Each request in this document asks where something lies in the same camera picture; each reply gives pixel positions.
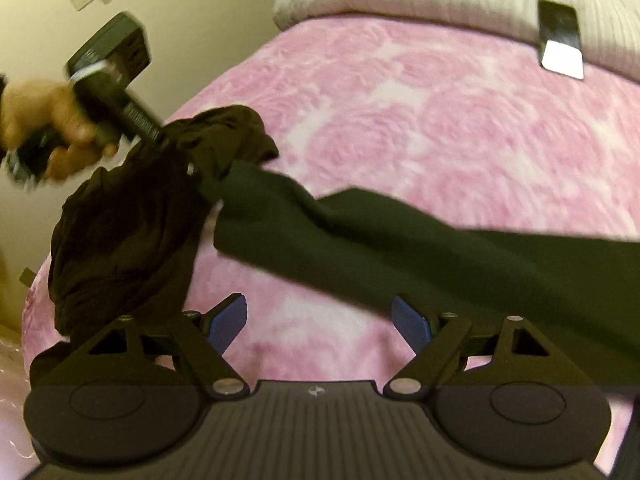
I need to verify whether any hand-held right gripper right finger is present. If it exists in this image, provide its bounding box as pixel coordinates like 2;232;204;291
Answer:
383;295;593;402

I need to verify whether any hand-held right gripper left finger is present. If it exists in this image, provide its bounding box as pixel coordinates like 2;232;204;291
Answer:
29;293;251;402

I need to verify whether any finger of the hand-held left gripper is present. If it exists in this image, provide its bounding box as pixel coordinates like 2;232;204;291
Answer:
150;122;202;181

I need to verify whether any black sweater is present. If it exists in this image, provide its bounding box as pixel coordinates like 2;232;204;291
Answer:
196;156;640;387

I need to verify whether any dark brown thin garment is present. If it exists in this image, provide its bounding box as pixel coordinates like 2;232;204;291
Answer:
29;104;280;377

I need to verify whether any person's left hand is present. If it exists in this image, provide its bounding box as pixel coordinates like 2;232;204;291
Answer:
0;79;121;181

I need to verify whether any pink rose-print blanket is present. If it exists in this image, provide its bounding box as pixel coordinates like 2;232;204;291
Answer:
20;12;640;478

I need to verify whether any pink plastic-covered bundle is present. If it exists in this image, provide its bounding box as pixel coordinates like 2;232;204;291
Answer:
0;322;38;463

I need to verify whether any black smartphone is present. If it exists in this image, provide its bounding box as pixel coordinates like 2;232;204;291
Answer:
536;0;587;82

